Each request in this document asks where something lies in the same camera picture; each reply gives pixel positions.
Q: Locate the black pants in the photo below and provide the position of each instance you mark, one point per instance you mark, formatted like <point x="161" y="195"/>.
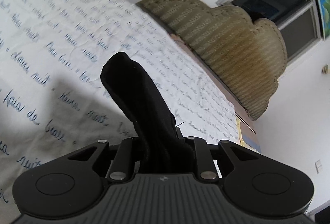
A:
<point x="132" y="89"/>

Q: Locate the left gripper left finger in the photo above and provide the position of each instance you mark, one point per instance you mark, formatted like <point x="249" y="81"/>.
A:
<point x="123" y="157"/>

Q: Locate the white wall switch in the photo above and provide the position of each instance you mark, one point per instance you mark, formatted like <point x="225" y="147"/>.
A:
<point x="318" y="166"/>

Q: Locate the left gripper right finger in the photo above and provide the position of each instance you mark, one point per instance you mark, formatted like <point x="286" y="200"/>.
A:
<point x="204" y="167"/>

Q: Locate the white script-print bedsheet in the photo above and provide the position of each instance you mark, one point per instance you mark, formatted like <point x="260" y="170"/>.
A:
<point x="52" y="98"/>

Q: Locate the olive upholstered headboard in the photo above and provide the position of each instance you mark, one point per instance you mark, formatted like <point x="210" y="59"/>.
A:
<point x="248" y="56"/>

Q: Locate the dark window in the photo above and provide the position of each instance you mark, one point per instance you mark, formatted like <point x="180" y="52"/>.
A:
<point x="299" y="21"/>

